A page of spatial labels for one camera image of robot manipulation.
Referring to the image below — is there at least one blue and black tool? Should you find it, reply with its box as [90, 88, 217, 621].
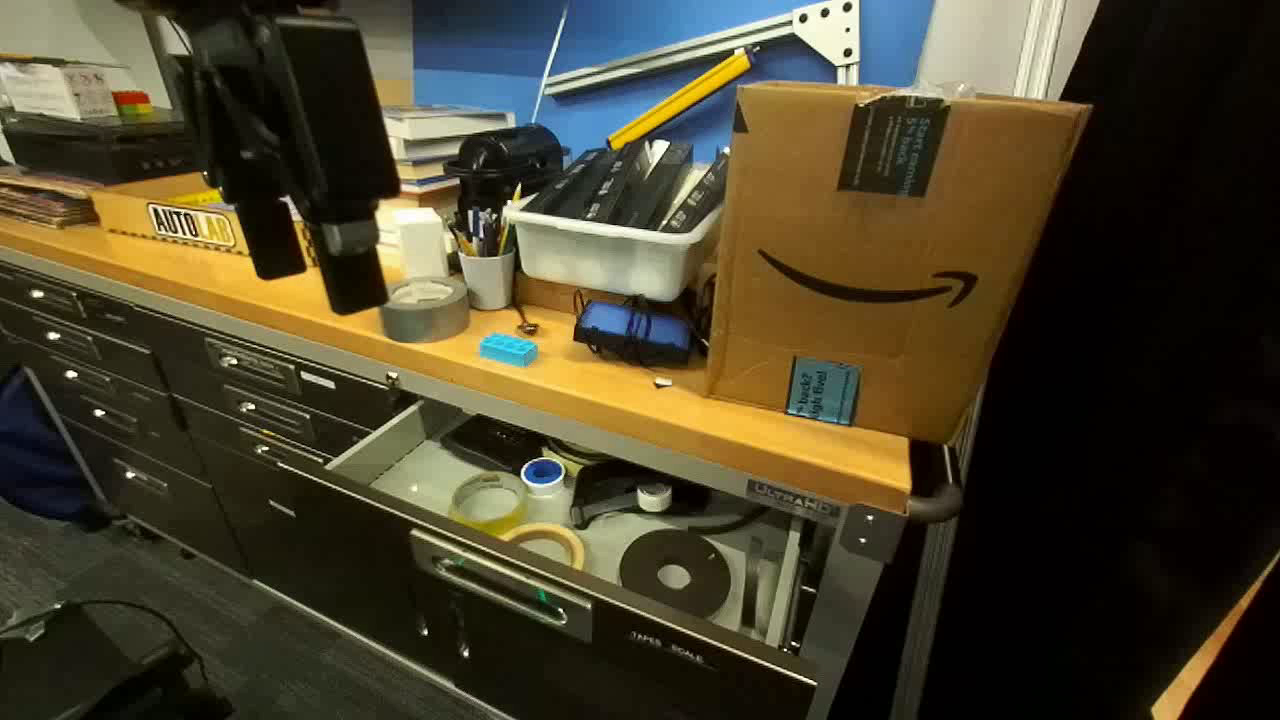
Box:
[568, 292, 708, 368]

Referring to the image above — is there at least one yellow bar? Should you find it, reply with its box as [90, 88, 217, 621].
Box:
[604, 46, 761, 155]

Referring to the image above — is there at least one small blue plastic block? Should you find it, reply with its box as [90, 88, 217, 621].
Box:
[476, 330, 544, 373]

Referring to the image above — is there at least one black flat devices stack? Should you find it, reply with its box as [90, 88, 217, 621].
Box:
[528, 136, 738, 238]

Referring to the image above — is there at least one tan masking tape roll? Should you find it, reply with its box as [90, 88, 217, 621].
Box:
[501, 517, 594, 578]

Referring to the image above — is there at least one grey metal tool drawer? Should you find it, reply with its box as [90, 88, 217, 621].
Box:
[257, 396, 839, 720]

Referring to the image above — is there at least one grey duct tape roll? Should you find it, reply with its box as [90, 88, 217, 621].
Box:
[378, 271, 476, 348]

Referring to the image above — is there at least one dark blue chair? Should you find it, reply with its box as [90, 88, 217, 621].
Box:
[0, 359, 114, 528]

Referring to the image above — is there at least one black panel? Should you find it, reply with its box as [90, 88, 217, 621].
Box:
[918, 0, 1280, 720]

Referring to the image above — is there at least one black wedge shaped tool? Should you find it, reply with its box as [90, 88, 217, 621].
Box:
[568, 456, 647, 522]

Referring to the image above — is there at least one perforated silver metal rail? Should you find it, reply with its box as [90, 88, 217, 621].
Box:
[542, 0, 864, 100]

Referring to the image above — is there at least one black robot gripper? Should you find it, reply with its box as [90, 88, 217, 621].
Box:
[185, 8, 403, 322]

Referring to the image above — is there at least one black tape roll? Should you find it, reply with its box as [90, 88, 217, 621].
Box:
[613, 528, 738, 623]

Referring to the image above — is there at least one black drawer cabinet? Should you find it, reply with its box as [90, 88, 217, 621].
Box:
[0, 257, 834, 720]

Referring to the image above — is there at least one blue and white tape spool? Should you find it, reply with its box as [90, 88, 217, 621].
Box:
[513, 449, 581, 528]

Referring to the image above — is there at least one yellow cardboard box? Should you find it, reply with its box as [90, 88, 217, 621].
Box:
[90, 168, 254, 260]

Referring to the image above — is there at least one white plastic bin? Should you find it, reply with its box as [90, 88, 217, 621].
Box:
[501, 190, 728, 307]

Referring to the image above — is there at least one brown cardboard shipping box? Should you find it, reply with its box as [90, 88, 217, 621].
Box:
[700, 78, 1095, 449]

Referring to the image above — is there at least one thin white rod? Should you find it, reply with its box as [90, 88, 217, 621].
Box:
[528, 4, 576, 131]

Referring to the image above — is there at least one white cup with pens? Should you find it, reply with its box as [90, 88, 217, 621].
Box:
[455, 197, 520, 316]

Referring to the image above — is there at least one small white tape roll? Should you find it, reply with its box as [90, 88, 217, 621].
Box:
[632, 479, 681, 522]

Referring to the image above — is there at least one grey metal bench leg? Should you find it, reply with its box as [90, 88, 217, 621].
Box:
[795, 444, 970, 720]

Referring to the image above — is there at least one black floor bag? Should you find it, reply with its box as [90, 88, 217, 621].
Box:
[0, 596, 235, 720]

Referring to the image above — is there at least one white plastic container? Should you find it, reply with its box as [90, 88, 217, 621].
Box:
[372, 197, 455, 289]

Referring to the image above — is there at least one clear tape roll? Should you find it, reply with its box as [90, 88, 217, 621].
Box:
[450, 467, 532, 537]

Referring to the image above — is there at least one red lidded container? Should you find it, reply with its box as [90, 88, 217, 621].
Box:
[109, 88, 159, 123]

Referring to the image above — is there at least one black printer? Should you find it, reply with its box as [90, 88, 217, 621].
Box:
[0, 110, 208, 190]

